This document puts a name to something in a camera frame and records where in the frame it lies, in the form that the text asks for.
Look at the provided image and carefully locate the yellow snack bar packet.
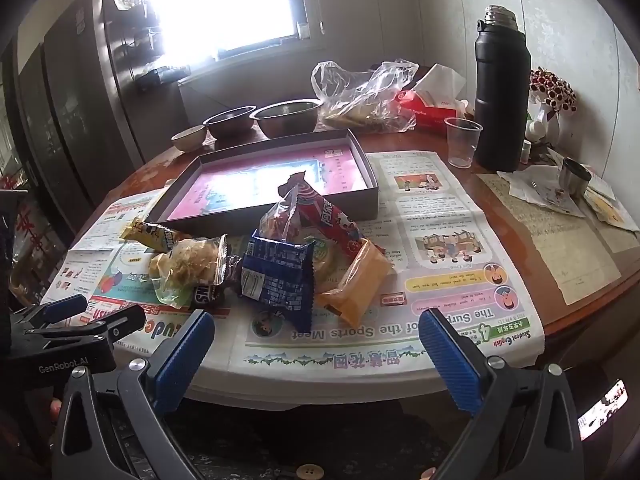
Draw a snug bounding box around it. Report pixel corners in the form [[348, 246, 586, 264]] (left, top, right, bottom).
[[119, 218, 188, 252]]

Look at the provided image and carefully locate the red tissue box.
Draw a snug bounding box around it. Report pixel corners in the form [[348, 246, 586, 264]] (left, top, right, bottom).
[[395, 64, 468, 129]]

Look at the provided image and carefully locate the orange wafer packet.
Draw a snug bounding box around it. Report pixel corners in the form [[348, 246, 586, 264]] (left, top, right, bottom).
[[316, 240, 393, 328]]

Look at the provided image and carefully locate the window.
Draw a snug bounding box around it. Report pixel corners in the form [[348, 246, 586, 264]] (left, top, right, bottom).
[[121, 0, 327, 79]]

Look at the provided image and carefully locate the plastic bag with bread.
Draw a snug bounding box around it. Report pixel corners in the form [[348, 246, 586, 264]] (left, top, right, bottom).
[[310, 60, 419, 132]]

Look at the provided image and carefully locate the crumpled white tissue paper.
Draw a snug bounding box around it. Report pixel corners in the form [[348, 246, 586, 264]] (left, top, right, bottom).
[[498, 165, 585, 218]]

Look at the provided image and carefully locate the grey box with pink book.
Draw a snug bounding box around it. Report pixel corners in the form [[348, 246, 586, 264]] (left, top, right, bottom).
[[146, 130, 378, 237]]

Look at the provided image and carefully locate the small steel cup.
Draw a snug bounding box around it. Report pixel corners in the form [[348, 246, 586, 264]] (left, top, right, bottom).
[[559, 157, 591, 198]]

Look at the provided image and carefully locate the handwritten paper sheet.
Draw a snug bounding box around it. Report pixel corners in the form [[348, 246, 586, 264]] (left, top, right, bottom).
[[480, 174, 622, 306]]

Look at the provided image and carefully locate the clear-wrapped flaky pastry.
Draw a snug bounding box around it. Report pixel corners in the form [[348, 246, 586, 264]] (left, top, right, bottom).
[[149, 234, 228, 309]]

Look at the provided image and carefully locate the small white ceramic bowl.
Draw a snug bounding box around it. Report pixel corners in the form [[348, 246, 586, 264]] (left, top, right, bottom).
[[171, 125, 207, 153]]

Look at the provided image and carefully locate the blue Oreo packet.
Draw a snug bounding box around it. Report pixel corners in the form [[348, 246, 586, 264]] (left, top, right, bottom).
[[240, 231, 314, 333]]

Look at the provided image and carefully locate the black thermos flask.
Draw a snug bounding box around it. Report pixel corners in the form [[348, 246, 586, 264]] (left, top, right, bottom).
[[475, 4, 532, 172]]

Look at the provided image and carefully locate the red white flower decoration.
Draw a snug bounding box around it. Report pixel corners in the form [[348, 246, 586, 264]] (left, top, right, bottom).
[[529, 67, 577, 114]]

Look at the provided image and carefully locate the dark steel bowl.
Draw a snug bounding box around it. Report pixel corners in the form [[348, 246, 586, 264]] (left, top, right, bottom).
[[203, 105, 257, 140]]

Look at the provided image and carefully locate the clear plastic cup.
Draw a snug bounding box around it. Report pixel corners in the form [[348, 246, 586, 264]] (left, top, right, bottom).
[[444, 117, 483, 169]]

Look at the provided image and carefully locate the dark refrigerator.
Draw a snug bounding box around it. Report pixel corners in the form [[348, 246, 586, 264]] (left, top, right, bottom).
[[1, 0, 188, 237]]

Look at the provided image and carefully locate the Snickers bar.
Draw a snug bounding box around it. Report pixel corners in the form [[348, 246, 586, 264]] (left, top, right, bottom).
[[191, 255, 243, 311]]

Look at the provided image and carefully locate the large steel bowl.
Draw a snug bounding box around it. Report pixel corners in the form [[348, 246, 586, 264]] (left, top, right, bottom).
[[250, 99, 322, 139]]

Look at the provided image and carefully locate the red candy stick packet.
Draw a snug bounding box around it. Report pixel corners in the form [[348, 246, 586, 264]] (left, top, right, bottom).
[[278, 172, 367, 261]]

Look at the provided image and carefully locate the large newspaper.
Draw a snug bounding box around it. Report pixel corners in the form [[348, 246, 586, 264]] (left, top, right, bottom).
[[41, 151, 544, 410]]

